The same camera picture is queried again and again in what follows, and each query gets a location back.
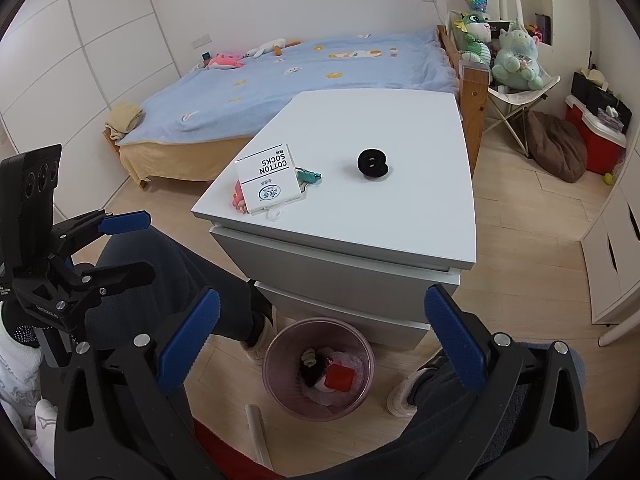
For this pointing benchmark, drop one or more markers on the white drawer unit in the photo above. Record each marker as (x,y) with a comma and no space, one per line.
(611,248)

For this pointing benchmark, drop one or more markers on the brown bean bag cushion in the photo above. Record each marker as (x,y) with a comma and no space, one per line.
(556,145)

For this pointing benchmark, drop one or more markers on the white folding chair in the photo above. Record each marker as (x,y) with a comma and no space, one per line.
(508,106)

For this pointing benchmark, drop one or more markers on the white drawer cabinet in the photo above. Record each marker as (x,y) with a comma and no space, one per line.
(359,250)

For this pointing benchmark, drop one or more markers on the purple trash bin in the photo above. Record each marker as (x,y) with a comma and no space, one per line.
(299,390)

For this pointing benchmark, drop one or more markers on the white goose plush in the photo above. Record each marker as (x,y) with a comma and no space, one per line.
(273,46)

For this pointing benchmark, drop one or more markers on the teal dragon plush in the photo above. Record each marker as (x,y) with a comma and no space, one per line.
(516,63)

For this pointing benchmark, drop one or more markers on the green dinosaur plush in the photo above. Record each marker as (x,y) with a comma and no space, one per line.
(476,34)

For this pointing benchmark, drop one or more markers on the red plastic box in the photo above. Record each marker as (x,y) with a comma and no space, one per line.
(339,378)

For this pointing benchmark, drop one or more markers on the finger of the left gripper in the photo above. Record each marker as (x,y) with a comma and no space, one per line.
(104,281)
(125,222)

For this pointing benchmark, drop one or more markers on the white cotton socks box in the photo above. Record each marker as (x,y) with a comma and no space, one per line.
(268,178)

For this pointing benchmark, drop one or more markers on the pink doll toy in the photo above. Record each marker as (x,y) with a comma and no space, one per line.
(238,200)

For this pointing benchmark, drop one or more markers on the pink plush on bed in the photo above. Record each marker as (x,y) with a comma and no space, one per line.
(225,61)

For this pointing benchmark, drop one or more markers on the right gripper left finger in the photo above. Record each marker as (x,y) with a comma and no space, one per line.
(115,419)

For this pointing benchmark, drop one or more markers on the red storage box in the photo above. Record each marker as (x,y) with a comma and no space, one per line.
(604,145)

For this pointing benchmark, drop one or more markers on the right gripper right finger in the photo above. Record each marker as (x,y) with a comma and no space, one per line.
(529,419)

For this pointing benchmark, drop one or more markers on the bed with blue blanket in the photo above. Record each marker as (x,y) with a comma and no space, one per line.
(193,128)

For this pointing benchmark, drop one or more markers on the teal clip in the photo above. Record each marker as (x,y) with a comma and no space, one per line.
(307,178)

